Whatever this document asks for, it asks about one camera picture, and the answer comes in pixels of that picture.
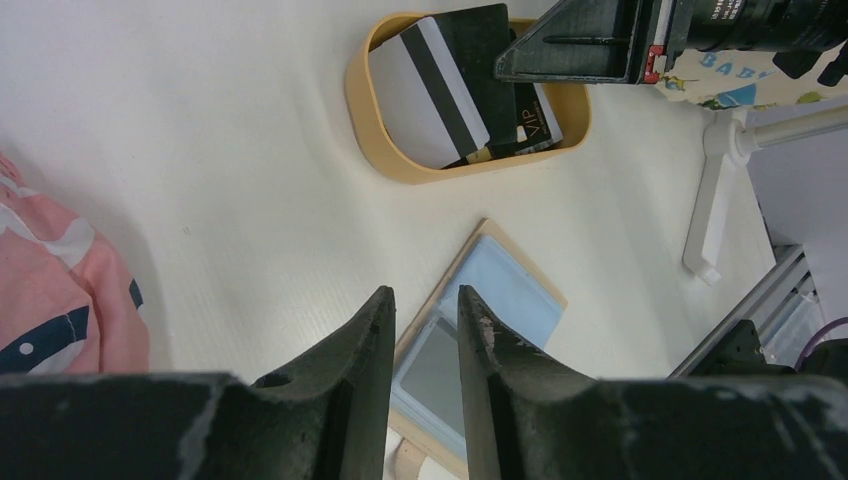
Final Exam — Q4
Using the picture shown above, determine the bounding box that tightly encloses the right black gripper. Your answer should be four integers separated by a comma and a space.
494, 0, 847, 85

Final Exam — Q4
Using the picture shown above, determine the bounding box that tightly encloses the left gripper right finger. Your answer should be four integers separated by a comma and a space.
457, 285, 848, 480

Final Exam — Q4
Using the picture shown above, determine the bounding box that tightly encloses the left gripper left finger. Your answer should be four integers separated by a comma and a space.
1, 286, 396, 479

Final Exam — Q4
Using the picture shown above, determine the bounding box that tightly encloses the black VIP credit card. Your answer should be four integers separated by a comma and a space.
434, 3, 517, 145

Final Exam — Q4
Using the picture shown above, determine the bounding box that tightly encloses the white magnetic stripe card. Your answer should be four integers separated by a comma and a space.
368, 16, 490, 170

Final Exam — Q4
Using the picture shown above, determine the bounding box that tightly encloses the oval wooden card tray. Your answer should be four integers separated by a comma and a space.
344, 3, 592, 185

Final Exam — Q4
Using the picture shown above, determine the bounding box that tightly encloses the yellow dinosaur print garment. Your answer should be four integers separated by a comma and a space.
655, 48, 847, 110

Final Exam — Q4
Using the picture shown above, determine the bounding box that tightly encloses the pink patterned garment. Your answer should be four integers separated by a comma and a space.
1, 159, 150, 374

